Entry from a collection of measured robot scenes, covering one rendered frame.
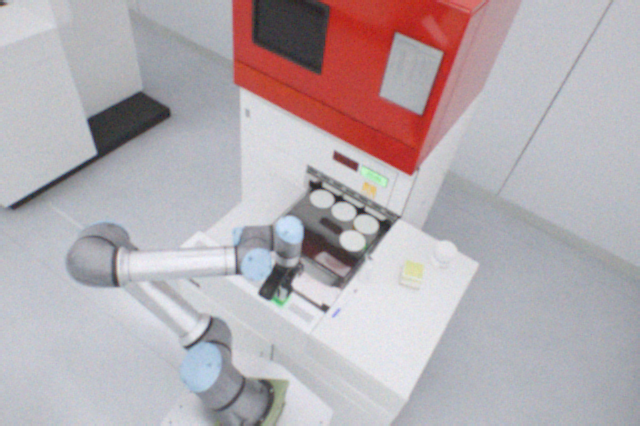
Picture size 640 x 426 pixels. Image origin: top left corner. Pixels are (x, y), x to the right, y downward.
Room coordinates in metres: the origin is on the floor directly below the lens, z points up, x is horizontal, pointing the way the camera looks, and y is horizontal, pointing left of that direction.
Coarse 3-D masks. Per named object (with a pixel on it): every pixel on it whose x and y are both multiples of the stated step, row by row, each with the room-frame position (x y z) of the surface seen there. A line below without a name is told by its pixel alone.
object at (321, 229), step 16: (304, 208) 1.26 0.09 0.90; (320, 208) 1.28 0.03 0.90; (304, 224) 1.18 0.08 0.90; (320, 224) 1.20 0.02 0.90; (336, 224) 1.21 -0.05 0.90; (352, 224) 1.23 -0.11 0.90; (384, 224) 1.26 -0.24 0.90; (304, 240) 1.10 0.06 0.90; (320, 240) 1.12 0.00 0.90; (336, 240) 1.13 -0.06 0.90; (368, 240) 1.16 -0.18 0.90; (320, 256) 1.04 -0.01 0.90; (336, 256) 1.05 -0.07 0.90; (352, 256) 1.07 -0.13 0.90; (336, 272) 0.98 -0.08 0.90
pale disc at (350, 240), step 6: (342, 234) 1.17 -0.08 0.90; (348, 234) 1.17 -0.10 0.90; (354, 234) 1.18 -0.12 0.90; (360, 234) 1.18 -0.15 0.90; (342, 240) 1.14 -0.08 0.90; (348, 240) 1.14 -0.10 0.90; (354, 240) 1.15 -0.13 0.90; (360, 240) 1.15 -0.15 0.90; (342, 246) 1.11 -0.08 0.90; (348, 246) 1.11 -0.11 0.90; (354, 246) 1.12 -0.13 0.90; (360, 246) 1.12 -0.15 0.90
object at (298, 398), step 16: (240, 352) 0.65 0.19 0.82; (240, 368) 0.60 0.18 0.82; (256, 368) 0.61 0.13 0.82; (272, 368) 0.62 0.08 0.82; (176, 400) 0.46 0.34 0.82; (192, 400) 0.47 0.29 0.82; (288, 400) 0.53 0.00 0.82; (304, 400) 0.54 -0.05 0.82; (320, 400) 0.55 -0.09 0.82; (176, 416) 0.42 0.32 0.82; (192, 416) 0.43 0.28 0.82; (208, 416) 0.44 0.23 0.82; (288, 416) 0.48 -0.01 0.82; (304, 416) 0.49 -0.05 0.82; (320, 416) 0.50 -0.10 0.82
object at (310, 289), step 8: (272, 256) 1.01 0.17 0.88; (304, 272) 0.97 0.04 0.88; (296, 280) 0.93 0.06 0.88; (304, 280) 0.93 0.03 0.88; (312, 280) 0.94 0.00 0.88; (296, 288) 0.89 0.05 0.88; (304, 288) 0.90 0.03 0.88; (312, 288) 0.91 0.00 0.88; (320, 288) 0.91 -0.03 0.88; (328, 288) 0.92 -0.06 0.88; (304, 296) 0.87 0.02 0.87; (312, 296) 0.88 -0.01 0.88; (320, 296) 0.88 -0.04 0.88; (312, 304) 0.86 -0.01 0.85; (320, 304) 0.85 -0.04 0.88
